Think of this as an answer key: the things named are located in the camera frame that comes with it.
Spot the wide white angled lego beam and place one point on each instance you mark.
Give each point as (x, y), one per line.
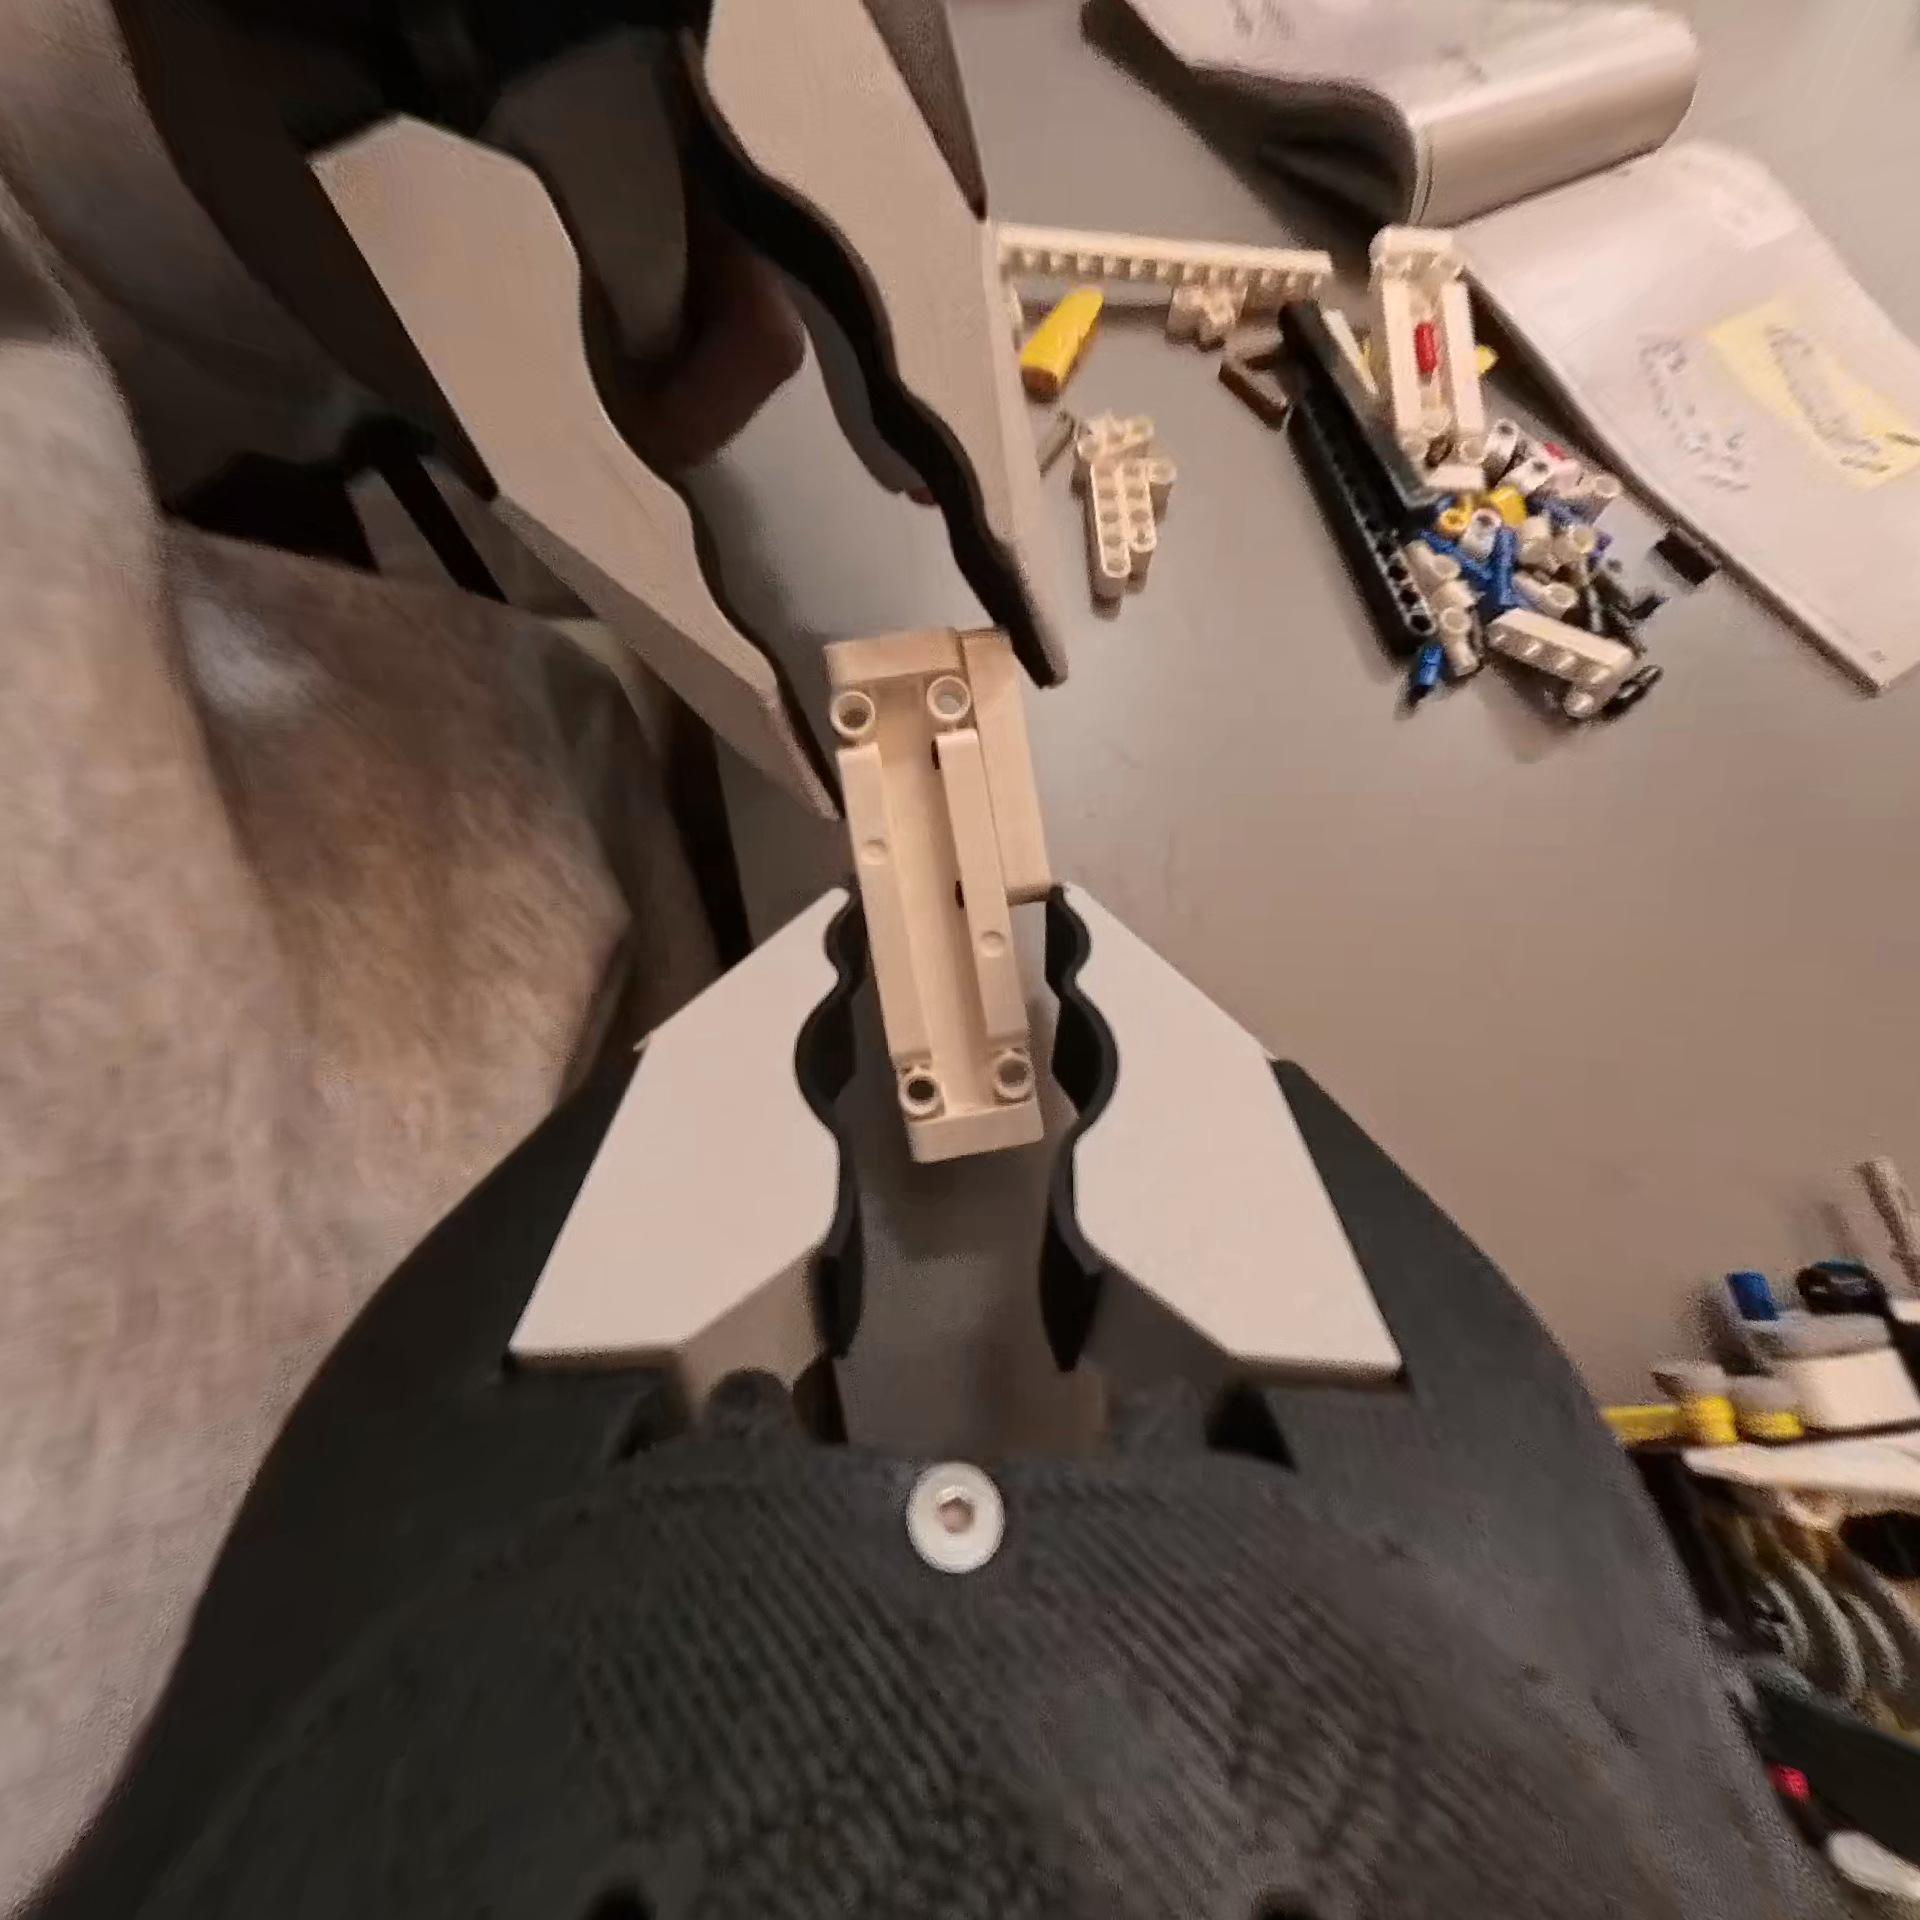
(1125, 524)

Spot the small white lego connector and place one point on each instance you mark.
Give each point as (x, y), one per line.
(1208, 312)

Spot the partly built lego model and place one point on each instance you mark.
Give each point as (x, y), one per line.
(1829, 1394)

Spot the white lego block with pins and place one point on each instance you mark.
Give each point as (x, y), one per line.
(1559, 645)

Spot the black lego pin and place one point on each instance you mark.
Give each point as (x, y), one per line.
(1690, 555)

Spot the grey lego axle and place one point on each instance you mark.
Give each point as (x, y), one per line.
(1061, 440)

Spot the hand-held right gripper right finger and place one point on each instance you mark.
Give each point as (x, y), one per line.
(1215, 1200)

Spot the yellow lego panel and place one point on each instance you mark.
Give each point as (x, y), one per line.
(1061, 340)

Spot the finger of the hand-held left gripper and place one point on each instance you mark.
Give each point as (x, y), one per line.
(855, 135)
(511, 375)

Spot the long white lego beam frame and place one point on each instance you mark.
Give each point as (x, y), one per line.
(1155, 271)

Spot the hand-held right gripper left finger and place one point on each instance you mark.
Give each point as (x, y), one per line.
(692, 1200)

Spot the white lego frame red piece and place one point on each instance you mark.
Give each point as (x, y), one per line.
(1402, 345)

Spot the long black lego beam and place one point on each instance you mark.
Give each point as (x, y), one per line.
(1373, 540)
(1330, 352)

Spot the person's left hand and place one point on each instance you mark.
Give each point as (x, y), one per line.
(720, 375)

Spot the pile of small lego parts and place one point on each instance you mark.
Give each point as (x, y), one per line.
(1501, 555)

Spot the small white angled lego beam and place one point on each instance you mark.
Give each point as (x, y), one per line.
(1119, 437)

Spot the white lego panel assembly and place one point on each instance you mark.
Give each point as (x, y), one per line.
(932, 900)

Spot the lego instruction booklet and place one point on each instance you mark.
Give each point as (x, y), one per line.
(1652, 345)

